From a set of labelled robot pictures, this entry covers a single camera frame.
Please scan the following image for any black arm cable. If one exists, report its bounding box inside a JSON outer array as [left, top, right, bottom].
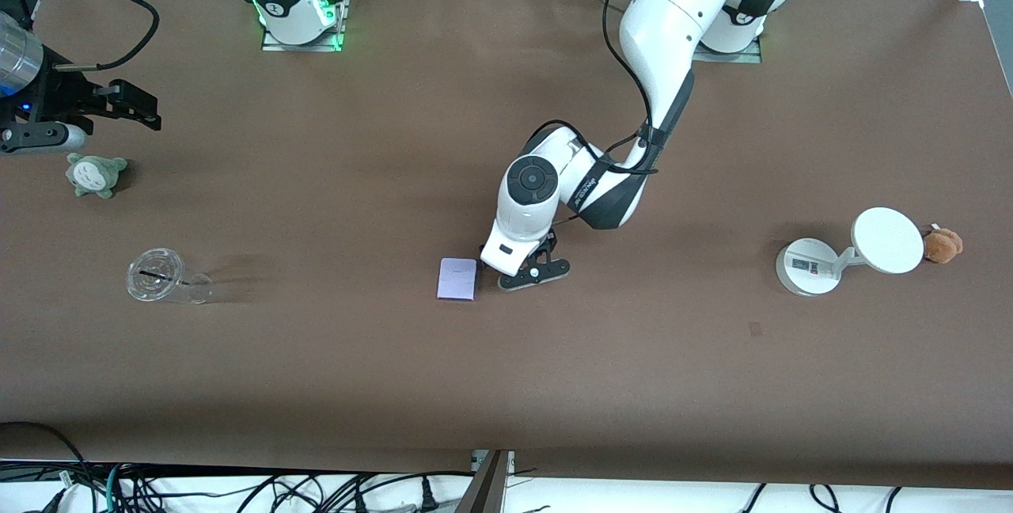
[[16, 0, 161, 72], [522, 0, 662, 229]]

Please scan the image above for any grey totoro plush toy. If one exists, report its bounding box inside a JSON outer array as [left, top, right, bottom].
[[66, 152, 129, 200]]

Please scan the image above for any white round desk lamp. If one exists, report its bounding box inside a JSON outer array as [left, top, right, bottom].
[[776, 207, 925, 297]]

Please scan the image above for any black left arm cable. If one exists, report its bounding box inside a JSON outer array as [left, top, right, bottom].
[[522, 0, 662, 229]]

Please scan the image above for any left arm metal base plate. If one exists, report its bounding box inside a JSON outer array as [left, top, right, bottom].
[[692, 36, 763, 64]]

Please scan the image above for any brown plush toy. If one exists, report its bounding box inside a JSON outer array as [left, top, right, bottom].
[[921, 223, 965, 264]]

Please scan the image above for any black looped floor cable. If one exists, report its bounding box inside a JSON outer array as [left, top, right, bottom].
[[0, 420, 100, 513]]

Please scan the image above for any brown table cover cloth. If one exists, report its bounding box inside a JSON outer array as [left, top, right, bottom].
[[0, 0, 1013, 490]]

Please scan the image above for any black power plug cable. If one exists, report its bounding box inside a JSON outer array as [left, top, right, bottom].
[[412, 475, 442, 512]]

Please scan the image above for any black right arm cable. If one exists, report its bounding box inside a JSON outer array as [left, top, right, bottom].
[[16, 0, 161, 72]]

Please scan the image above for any teal floor cable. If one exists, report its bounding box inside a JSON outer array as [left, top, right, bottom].
[[103, 462, 124, 513]]

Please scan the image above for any clear plastic cup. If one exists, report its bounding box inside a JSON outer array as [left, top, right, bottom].
[[126, 248, 214, 305]]

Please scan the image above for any metal table frame leg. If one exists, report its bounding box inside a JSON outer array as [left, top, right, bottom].
[[453, 450, 517, 513]]

